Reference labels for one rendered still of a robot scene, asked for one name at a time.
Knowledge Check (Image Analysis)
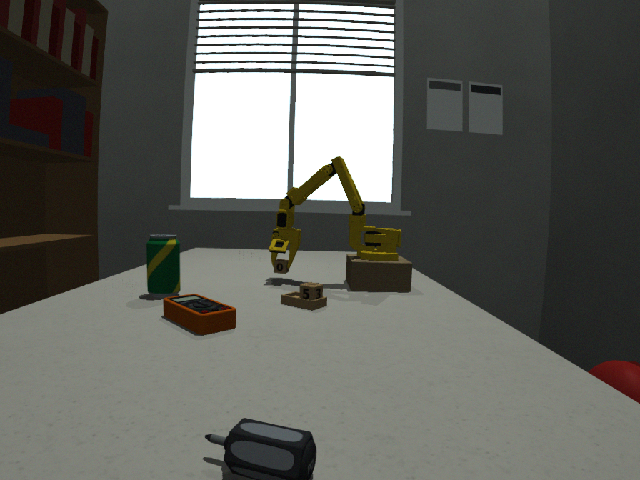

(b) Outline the orange digital multimeter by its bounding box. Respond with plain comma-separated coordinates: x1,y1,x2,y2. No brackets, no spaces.
164,294,236,335

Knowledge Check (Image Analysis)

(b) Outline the green drink can with yellow stripe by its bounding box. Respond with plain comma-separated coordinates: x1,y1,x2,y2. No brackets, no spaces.
146,234,181,298

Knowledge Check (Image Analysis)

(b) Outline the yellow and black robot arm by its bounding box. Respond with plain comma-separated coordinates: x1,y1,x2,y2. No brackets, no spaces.
276,156,399,261

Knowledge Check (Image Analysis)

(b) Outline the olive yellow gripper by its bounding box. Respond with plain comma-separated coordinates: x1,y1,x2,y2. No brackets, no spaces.
269,228,301,269

